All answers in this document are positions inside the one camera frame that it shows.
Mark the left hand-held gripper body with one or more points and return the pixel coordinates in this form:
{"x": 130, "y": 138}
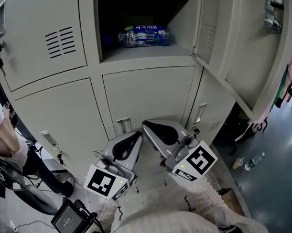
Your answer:
{"x": 100, "y": 181}

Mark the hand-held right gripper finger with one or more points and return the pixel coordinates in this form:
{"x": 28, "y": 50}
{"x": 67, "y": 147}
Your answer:
{"x": 154, "y": 139}
{"x": 175, "y": 125}

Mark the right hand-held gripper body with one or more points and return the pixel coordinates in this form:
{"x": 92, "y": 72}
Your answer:
{"x": 200, "y": 162}

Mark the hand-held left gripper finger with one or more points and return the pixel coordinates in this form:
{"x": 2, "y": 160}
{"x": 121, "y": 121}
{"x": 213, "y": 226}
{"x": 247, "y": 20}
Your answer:
{"x": 134, "y": 157}
{"x": 111, "y": 144}

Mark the grey metal locker cabinet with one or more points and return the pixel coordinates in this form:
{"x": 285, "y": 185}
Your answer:
{"x": 147, "y": 89}

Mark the clear plastic water bottle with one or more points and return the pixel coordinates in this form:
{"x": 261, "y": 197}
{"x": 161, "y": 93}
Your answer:
{"x": 143, "y": 37}

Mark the person's right forearm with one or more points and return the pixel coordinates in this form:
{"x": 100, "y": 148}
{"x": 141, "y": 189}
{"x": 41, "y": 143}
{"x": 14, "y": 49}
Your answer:
{"x": 203, "y": 195}

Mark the person's left forearm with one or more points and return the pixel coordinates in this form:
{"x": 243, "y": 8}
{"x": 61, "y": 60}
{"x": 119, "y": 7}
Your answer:
{"x": 108, "y": 210}

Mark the black-capped keys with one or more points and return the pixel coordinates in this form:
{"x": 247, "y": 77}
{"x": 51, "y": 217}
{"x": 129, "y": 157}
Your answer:
{"x": 0, "y": 62}
{"x": 196, "y": 130}
{"x": 60, "y": 159}

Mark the locker door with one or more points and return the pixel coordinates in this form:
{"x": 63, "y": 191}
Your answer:
{"x": 249, "y": 50}

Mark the black bag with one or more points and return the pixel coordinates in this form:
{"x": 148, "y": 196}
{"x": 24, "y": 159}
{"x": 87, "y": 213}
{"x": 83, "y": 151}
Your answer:
{"x": 234, "y": 127}

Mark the wooden pallet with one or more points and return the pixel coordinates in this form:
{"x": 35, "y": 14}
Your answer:
{"x": 231, "y": 202}

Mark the black monitor with timer screen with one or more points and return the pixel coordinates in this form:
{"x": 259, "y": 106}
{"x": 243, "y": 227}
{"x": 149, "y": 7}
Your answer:
{"x": 68, "y": 221}

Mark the clear water bottle green label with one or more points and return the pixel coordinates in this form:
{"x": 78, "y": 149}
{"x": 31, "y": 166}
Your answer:
{"x": 254, "y": 161}

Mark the dark grey oval panel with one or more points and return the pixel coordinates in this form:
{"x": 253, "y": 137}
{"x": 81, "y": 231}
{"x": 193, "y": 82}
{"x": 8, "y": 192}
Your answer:
{"x": 36, "y": 201}

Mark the person's torso in knit sweater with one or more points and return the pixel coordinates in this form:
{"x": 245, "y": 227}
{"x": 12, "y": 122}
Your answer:
{"x": 176, "y": 224}

